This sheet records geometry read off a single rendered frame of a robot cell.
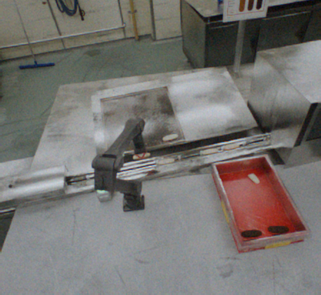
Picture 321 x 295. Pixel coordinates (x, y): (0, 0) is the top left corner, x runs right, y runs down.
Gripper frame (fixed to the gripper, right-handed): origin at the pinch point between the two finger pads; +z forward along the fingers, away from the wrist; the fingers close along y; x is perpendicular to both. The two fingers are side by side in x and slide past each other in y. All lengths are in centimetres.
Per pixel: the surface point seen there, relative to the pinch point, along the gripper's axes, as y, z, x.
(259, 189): -33, 11, -60
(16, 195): -8, 1, 72
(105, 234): -37.4, 10.9, 25.9
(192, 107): 34, 2, -41
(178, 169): -10.0, 7.7, -19.7
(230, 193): -31, 11, -43
